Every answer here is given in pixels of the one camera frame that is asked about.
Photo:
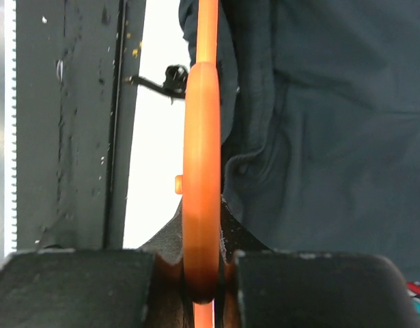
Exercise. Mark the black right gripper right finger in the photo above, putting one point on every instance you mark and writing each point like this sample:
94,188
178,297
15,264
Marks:
234,238

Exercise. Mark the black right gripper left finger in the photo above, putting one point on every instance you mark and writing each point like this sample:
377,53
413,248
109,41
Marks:
168,304

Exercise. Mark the orange hanger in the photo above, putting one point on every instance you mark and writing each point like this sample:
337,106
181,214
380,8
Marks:
200,183

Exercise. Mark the dark navy shorts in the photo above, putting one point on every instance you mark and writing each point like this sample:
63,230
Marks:
320,116

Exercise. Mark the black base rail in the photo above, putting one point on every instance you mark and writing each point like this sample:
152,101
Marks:
75,116

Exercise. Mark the white cable duct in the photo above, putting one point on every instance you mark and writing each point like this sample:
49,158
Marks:
10,170

